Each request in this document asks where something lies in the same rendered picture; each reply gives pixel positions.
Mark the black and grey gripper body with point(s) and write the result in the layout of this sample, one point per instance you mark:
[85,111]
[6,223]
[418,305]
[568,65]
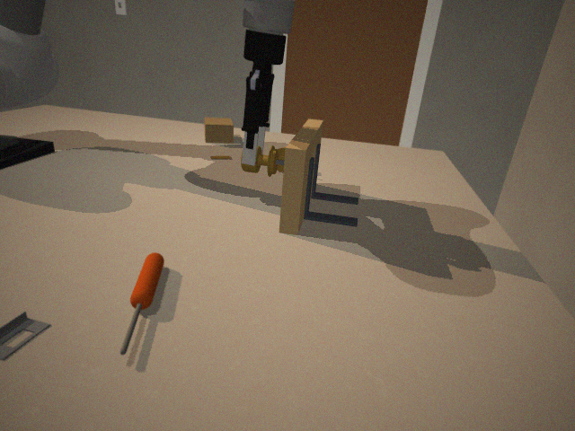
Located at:
[264,50]

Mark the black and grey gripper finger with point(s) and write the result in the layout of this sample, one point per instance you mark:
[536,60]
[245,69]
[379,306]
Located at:
[253,99]
[265,114]

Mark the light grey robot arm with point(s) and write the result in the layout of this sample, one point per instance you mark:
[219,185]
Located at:
[27,69]

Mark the orange-handled screwdriver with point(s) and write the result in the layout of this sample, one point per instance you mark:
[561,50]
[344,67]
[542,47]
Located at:
[144,291]

